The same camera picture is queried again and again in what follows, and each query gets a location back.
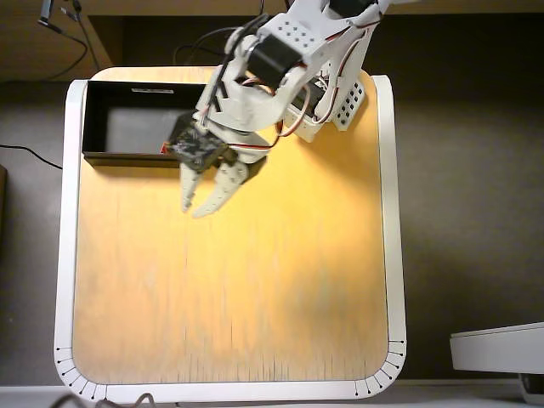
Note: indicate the white plastic appliance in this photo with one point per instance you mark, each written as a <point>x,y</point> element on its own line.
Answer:
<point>497,348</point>

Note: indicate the white table rim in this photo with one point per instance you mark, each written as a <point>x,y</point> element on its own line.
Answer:
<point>70,212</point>

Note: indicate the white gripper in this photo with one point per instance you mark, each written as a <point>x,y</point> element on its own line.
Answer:
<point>229,179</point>

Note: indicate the wooden desk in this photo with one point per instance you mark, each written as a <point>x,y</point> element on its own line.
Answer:
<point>21,51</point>

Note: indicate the black rectangular bin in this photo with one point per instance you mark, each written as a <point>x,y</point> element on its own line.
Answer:
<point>127,127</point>

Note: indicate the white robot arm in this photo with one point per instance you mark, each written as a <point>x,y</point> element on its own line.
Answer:
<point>336,51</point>

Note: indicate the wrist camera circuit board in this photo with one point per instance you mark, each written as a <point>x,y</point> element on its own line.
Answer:
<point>195,146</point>

